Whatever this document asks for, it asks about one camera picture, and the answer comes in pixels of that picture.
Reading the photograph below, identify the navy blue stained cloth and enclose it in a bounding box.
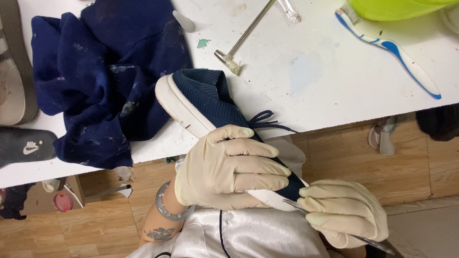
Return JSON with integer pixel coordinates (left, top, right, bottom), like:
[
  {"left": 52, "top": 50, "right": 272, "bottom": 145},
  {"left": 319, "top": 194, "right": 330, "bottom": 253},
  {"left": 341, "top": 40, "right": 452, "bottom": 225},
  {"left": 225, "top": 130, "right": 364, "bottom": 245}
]
[{"left": 31, "top": 0, "right": 194, "bottom": 170}]

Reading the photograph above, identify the black slipper with white logo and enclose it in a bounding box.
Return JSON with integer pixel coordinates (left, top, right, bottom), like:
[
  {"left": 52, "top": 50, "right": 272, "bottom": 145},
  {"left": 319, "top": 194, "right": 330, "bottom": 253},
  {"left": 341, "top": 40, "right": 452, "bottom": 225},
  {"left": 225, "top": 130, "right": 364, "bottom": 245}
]
[{"left": 0, "top": 126, "right": 58, "bottom": 169}]

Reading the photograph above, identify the thin metal hand tool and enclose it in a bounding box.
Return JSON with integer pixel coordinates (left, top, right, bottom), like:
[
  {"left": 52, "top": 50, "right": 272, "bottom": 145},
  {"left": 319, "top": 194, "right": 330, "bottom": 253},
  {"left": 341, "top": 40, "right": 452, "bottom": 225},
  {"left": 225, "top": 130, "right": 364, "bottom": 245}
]
[{"left": 283, "top": 199, "right": 405, "bottom": 257}]

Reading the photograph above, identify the person's right hand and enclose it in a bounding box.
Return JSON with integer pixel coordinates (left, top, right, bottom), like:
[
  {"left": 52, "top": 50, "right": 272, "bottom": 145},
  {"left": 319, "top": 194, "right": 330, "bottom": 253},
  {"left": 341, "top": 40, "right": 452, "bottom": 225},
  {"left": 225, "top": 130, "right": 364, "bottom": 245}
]
[{"left": 298, "top": 179, "right": 389, "bottom": 249}]

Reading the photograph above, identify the lime green plastic basin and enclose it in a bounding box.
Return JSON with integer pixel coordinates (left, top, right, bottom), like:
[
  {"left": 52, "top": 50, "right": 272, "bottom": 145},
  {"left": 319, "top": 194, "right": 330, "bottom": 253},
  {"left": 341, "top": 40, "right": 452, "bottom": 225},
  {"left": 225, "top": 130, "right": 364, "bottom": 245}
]
[{"left": 347, "top": 0, "right": 459, "bottom": 22}]

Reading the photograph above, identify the navy knit sneaker white sole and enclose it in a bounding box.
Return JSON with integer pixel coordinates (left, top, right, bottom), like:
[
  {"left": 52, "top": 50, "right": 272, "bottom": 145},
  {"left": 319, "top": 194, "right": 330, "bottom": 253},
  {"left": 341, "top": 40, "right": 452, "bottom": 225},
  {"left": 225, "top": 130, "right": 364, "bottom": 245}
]
[{"left": 155, "top": 69, "right": 310, "bottom": 212}]

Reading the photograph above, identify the dark cloth bundle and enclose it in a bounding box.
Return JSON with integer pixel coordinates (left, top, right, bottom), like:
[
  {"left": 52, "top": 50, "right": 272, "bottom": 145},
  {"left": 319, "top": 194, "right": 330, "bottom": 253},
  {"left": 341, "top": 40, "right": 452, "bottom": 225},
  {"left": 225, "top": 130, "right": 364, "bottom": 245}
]
[{"left": 0, "top": 183, "right": 35, "bottom": 220}]

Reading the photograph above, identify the small metal hammer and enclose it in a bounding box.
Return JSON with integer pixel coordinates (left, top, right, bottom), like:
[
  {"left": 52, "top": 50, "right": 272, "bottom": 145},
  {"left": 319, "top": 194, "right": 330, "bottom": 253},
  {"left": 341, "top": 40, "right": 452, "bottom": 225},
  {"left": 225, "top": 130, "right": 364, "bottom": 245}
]
[{"left": 214, "top": 0, "right": 277, "bottom": 76}]

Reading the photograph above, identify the round red-lidded jar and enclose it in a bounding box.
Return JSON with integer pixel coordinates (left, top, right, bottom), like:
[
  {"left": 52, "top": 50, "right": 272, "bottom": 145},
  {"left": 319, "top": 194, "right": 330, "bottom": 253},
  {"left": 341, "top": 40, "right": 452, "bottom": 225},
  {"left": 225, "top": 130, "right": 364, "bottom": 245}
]
[{"left": 53, "top": 193, "right": 74, "bottom": 213}]

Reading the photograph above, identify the gray bangle bracelet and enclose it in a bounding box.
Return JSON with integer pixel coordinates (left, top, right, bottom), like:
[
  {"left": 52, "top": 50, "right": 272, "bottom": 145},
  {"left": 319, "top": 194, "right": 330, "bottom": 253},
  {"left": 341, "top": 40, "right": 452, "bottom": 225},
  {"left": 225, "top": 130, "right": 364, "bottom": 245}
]
[{"left": 155, "top": 181, "right": 196, "bottom": 221}]

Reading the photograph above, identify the black fabric heap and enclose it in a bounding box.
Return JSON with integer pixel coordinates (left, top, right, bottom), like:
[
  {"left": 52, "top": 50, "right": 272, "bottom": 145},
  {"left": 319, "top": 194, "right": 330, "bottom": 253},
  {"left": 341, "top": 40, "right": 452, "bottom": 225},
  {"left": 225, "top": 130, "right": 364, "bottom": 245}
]
[{"left": 416, "top": 104, "right": 459, "bottom": 142}]

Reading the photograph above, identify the person's left hand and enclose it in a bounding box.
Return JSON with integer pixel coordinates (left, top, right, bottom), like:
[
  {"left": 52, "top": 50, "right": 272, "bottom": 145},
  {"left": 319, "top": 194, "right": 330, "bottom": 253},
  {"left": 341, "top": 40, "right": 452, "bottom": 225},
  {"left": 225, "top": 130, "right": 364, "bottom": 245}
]
[{"left": 175, "top": 125, "right": 292, "bottom": 210}]

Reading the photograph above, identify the white satin shirt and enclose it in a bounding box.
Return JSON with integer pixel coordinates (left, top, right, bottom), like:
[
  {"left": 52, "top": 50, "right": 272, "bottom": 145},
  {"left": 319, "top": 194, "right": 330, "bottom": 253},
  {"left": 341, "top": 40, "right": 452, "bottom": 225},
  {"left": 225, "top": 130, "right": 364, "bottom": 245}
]
[{"left": 126, "top": 135, "right": 334, "bottom": 258}]

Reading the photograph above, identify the clear glass tube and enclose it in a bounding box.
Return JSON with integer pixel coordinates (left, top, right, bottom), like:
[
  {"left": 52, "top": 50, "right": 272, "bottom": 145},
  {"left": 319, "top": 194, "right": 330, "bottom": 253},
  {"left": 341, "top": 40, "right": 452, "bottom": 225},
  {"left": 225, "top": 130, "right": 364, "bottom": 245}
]
[{"left": 277, "top": 0, "right": 302, "bottom": 23}]

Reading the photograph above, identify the small white cup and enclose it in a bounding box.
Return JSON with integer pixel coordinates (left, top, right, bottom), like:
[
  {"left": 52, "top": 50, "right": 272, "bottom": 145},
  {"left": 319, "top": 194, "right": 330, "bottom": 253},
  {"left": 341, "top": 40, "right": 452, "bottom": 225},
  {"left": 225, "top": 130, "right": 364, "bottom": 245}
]
[{"left": 42, "top": 178, "right": 65, "bottom": 193}]

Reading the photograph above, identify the pale sneaker on floor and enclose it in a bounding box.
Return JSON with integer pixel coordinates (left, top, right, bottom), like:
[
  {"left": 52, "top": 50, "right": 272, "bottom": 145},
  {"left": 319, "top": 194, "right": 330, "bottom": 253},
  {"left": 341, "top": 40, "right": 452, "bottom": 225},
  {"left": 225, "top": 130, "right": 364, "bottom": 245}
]
[{"left": 368, "top": 115, "right": 399, "bottom": 156}]

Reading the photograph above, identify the brown cardboard box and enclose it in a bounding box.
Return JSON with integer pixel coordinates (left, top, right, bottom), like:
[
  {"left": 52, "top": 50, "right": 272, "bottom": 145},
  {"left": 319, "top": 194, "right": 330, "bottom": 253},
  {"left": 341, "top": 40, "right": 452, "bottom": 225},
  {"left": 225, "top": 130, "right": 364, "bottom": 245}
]
[{"left": 21, "top": 175, "right": 85, "bottom": 216}]

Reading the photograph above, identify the small white plastic piece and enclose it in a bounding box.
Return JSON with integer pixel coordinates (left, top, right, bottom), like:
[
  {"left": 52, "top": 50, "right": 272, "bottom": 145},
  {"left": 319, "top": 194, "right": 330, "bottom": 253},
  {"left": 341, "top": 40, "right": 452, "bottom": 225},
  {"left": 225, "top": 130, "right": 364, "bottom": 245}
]
[{"left": 172, "top": 10, "right": 196, "bottom": 33}]

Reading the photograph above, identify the blue and white toothbrush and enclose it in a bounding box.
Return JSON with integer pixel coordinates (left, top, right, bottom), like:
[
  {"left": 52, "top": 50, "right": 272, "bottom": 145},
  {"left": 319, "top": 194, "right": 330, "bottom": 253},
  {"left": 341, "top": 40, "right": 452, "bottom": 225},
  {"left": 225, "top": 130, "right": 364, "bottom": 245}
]
[{"left": 335, "top": 4, "right": 442, "bottom": 100}]

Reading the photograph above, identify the beige shoe with tan sole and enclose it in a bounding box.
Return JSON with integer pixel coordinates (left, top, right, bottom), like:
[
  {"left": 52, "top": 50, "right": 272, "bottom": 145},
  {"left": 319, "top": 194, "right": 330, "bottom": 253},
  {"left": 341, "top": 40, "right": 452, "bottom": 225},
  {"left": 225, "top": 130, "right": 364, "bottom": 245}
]
[{"left": 0, "top": 0, "right": 39, "bottom": 126}]

